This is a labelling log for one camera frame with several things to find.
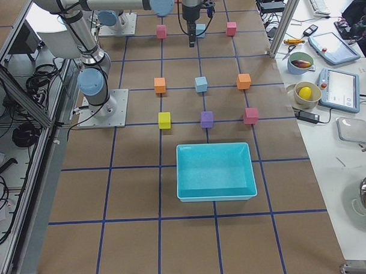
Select pink block left far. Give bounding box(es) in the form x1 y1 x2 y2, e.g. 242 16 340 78
225 21 237 37

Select beige saucer plate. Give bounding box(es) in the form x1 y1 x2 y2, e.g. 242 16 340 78
286 84 296 99

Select yellow lemon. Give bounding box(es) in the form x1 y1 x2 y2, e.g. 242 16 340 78
297 87 312 100

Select orange block near base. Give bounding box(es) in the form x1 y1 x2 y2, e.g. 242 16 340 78
153 77 166 94

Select teach pendant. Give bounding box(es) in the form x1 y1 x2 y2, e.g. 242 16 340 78
316 68 360 114
308 32 360 65

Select pink block right far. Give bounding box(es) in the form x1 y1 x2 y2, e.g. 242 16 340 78
243 108 259 124

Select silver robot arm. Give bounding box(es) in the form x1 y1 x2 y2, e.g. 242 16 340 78
32 0 175 121
97 10 129 31

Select white keyboard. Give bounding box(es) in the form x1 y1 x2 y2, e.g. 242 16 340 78
307 0 331 17

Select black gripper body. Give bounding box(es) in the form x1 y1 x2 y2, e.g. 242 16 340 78
181 0 201 24

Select yellow handled tool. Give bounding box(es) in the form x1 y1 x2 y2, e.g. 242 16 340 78
283 38 305 46

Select lower teach pendant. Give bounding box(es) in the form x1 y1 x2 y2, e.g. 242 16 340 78
316 68 360 114

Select aluminium frame post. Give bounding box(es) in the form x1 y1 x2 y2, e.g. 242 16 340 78
269 0 300 58

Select pink block near base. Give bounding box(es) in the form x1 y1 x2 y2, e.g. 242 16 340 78
156 24 167 39

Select silver kitchen scale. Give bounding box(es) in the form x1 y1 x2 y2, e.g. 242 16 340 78
337 117 366 144

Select scissors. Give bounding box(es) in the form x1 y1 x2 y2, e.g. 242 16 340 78
283 44 296 60

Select light blue block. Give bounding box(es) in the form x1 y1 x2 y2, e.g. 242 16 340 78
195 23 206 38
194 76 208 93

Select upper teach pendant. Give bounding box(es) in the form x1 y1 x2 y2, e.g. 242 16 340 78
308 32 360 65

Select orange block far side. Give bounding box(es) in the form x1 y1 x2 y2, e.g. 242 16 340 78
236 73 251 90

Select black power adapter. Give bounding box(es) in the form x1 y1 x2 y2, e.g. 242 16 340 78
295 110 320 124

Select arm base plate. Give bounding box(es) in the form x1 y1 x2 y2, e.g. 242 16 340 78
98 13 137 37
77 88 129 129

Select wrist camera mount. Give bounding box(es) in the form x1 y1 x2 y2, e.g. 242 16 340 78
201 0 215 19

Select blue bowl with eggplant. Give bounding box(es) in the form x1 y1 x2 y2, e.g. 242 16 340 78
287 52 314 75

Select yellow block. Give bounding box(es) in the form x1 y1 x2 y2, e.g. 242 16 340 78
157 112 172 129

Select turquoise plastic bin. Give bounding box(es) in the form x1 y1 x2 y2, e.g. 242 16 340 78
176 142 258 202

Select black power brick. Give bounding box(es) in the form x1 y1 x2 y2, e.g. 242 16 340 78
260 1 285 14

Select purple block right side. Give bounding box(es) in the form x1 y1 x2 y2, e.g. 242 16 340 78
200 111 214 129

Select beige bowl with lemon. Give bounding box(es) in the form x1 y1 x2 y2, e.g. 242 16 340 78
293 82 322 109

